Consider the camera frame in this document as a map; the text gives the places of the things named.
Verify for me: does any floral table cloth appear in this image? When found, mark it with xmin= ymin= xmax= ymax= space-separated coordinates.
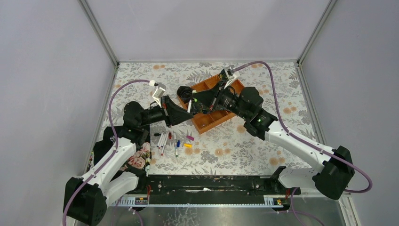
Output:
xmin=101 ymin=62 xmax=315 ymax=175

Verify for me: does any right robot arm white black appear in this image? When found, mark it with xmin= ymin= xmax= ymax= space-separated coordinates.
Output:
xmin=192 ymin=84 xmax=355 ymax=200

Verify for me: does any orange compartment tray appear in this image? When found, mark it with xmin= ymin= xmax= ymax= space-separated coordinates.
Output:
xmin=177 ymin=75 xmax=236 ymax=134

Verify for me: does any rolled dark tie left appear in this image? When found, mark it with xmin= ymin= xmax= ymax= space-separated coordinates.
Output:
xmin=176 ymin=86 xmax=193 ymax=104

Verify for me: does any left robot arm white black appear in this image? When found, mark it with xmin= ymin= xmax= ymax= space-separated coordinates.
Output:
xmin=62 ymin=96 xmax=193 ymax=226

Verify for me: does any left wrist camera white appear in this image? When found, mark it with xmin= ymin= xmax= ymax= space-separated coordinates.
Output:
xmin=149 ymin=80 xmax=166 ymax=106

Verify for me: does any black floral cloth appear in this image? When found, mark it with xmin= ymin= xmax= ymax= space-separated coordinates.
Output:
xmin=93 ymin=126 xmax=152 ymax=187

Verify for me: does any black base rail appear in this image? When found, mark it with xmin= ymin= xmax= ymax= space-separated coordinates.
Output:
xmin=131 ymin=174 xmax=302 ymax=206

